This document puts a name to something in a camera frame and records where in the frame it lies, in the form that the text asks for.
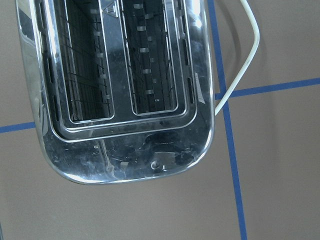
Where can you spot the cream and chrome toaster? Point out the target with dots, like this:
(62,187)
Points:
(120,90)

